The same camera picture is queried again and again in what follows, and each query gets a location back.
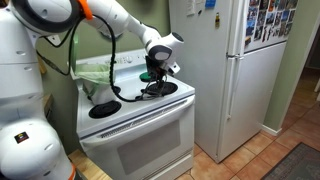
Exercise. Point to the black coil burner front right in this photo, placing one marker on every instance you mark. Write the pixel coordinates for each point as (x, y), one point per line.
(169, 88)

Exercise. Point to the black coil burner front left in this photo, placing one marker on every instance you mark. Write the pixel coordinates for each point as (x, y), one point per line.
(104, 110)

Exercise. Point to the white electric stove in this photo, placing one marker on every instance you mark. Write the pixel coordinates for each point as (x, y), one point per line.
(150, 137)

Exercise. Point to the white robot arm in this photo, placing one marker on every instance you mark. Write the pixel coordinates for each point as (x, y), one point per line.
(30, 148)

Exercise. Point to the photo magnets on fridge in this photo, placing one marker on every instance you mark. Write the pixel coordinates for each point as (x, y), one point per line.
(269, 20)

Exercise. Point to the green trash bag liner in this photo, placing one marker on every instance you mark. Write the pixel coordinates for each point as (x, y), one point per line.
(95, 74)

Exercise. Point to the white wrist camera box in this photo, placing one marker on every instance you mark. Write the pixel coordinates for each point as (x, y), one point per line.
(173, 69)

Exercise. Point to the white refrigerator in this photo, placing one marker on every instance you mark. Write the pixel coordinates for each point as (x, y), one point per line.
(233, 82)

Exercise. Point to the white trash can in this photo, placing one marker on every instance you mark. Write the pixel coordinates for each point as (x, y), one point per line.
(87, 85)

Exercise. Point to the patterned grey floor rug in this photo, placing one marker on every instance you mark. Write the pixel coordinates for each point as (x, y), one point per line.
(301, 163)

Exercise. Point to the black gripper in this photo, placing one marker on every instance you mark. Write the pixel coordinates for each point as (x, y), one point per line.
(155, 72)

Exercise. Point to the green round pad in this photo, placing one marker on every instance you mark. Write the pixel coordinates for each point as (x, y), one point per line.
(145, 77)

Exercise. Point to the green trash can lid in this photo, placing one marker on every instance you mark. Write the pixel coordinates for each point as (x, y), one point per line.
(73, 51)

